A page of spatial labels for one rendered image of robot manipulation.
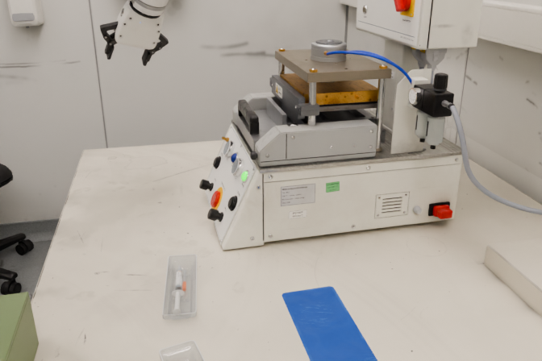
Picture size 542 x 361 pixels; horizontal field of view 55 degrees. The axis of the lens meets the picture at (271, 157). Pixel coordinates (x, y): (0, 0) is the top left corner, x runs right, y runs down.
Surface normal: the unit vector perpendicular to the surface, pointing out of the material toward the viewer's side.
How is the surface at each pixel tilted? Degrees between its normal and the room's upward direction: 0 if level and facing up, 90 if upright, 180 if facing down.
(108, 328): 0
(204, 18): 90
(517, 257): 0
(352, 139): 90
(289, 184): 90
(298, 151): 90
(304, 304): 0
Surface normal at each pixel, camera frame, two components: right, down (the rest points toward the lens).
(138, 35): 0.29, 0.77
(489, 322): 0.00, -0.93
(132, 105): 0.21, 0.36
